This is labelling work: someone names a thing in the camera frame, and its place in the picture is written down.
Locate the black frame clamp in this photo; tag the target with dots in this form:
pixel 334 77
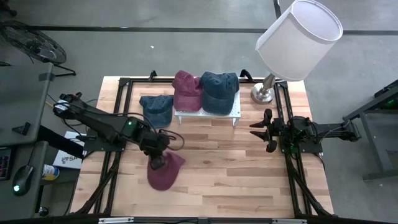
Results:
pixel 152 76
pixel 246 75

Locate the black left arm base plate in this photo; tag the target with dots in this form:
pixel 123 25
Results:
pixel 99 144

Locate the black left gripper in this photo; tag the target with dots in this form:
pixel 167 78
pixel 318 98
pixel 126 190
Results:
pixel 158 157

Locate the navy blue denim cap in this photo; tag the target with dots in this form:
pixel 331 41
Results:
pixel 219 93
pixel 158 110

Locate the grey metal stand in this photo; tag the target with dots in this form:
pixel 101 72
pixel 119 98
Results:
pixel 367 124

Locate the white printed cardboard box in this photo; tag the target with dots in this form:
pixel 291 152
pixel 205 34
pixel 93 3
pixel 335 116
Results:
pixel 66 155

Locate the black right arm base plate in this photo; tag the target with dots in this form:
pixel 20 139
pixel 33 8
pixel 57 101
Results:
pixel 306 148

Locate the table lamp with white shade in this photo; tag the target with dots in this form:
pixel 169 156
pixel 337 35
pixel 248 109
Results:
pixel 295 43

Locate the maroon baseball cap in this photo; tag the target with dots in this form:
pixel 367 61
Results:
pixel 187 93
pixel 166 179

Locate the black computer mouse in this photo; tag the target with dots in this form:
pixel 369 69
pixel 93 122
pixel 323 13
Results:
pixel 22 180

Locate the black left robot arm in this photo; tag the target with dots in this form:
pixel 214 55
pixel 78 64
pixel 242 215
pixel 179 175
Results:
pixel 102 123

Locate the grey desk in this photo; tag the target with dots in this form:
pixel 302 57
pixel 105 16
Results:
pixel 21 102
pixel 18 205

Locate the colourful keypad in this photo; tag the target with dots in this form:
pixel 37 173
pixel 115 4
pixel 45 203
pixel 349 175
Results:
pixel 4 163

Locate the black floor fan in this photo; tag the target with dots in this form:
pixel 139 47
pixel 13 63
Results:
pixel 34 43

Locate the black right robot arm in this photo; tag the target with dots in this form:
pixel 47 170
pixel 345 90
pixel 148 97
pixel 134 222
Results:
pixel 329 130

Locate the white can with blue label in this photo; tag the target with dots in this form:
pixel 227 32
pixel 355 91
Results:
pixel 50 172

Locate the white perforated metal shelf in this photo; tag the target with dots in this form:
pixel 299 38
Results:
pixel 211 113

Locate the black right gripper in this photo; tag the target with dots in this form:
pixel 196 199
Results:
pixel 280 130

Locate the black wedge block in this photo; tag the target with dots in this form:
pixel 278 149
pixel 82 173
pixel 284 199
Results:
pixel 21 129

